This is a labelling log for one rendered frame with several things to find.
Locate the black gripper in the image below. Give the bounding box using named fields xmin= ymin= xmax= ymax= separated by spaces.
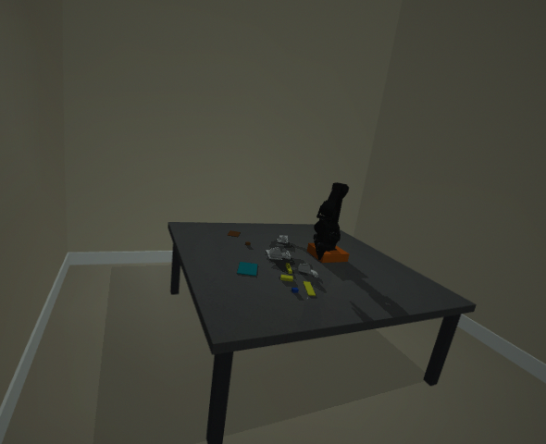
xmin=314 ymin=230 xmax=330 ymax=260

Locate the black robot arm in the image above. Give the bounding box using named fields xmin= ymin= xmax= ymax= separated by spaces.
xmin=314 ymin=182 xmax=349 ymax=251

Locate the teal flat rectangular plate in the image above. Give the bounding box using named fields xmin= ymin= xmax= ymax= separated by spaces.
xmin=237 ymin=262 xmax=257 ymax=276

